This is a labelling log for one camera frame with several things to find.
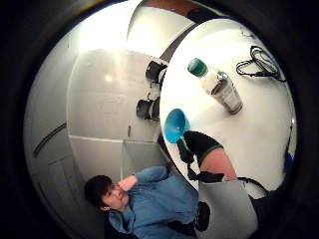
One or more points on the blue plastic funnel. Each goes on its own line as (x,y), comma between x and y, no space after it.
(175,125)

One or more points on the clear bottle with green cap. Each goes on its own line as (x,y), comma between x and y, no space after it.
(221,88)

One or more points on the black round object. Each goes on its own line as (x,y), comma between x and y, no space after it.
(147,109)
(155,71)

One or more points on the person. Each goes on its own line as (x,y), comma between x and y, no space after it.
(159,205)

